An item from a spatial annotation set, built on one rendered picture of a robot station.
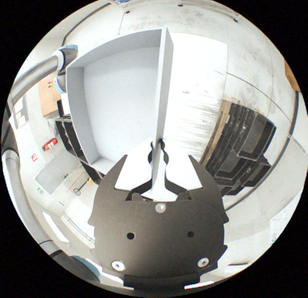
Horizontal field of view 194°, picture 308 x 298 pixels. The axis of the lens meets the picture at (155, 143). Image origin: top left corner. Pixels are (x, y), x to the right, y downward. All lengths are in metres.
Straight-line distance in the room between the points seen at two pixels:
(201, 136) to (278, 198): 2.51
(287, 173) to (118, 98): 2.76
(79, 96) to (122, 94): 0.12
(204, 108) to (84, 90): 0.48
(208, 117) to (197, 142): 0.16
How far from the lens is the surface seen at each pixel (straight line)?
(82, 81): 0.25
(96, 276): 0.24
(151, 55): 0.15
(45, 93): 3.35
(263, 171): 1.48
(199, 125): 0.52
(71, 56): 0.54
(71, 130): 0.90
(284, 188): 2.69
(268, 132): 1.04
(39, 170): 3.77
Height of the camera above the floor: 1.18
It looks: 54 degrees down
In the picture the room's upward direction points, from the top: 151 degrees counter-clockwise
